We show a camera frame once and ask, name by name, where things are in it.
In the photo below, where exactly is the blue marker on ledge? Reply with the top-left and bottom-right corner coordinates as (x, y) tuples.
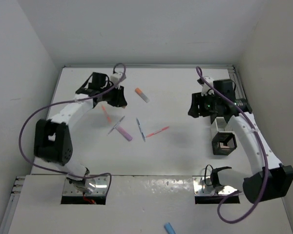
(164, 222), (176, 234)

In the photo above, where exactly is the black hexagonal mesh container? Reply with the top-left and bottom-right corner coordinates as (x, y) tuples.
(211, 132), (237, 156)

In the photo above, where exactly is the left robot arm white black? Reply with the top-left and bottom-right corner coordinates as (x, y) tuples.
(34, 72), (127, 185)

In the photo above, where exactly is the orange cap clear tube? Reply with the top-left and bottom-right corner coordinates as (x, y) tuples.
(135, 88), (150, 103)

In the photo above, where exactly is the blue white pen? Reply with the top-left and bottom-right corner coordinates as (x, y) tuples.
(136, 118), (146, 142)

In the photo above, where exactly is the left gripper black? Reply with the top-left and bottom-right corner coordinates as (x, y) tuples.
(99, 82), (127, 107)

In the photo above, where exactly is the metal base plate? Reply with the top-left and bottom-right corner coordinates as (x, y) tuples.
(63, 176), (110, 196)
(192, 176), (237, 197)

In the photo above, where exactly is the dark blue clear pen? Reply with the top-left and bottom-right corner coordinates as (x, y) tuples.
(107, 116), (125, 135)

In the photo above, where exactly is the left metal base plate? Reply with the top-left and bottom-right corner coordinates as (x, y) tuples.
(63, 176), (110, 196)

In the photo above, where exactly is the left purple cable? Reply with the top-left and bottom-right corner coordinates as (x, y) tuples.
(19, 63), (127, 191)

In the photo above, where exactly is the white slotted container near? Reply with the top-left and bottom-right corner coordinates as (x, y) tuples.
(210, 117), (233, 139)

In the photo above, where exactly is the purple highlighter marker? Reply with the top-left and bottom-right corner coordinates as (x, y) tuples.
(116, 126), (133, 141)

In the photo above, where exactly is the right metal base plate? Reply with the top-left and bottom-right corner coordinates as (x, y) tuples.
(192, 176), (237, 197)

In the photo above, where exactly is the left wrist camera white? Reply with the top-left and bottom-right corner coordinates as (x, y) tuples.
(110, 72), (123, 85)

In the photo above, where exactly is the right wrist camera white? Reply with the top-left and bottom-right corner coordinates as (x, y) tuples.
(197, 76), (214, 97)

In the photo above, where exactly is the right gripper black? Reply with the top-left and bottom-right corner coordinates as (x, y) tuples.
(188, 90), (221, 117)

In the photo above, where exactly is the orange pen left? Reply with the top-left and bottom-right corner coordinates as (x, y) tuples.
(102, 105), (112, 123)

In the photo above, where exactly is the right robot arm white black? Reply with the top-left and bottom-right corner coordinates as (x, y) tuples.
(188, 77), (293, 203)

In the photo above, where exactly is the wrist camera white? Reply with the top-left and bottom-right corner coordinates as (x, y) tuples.
(110, 72), (123, 85)
(197, 76), (214, 97)

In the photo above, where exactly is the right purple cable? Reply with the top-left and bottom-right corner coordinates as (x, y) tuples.
(195, 66), (271, 224)

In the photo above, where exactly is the red orange pen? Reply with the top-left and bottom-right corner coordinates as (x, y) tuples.
(146, 126), (169, 138)

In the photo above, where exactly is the purple cable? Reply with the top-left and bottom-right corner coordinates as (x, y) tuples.
(195, 66), (271, 224)
(19, 63), (127, 191)

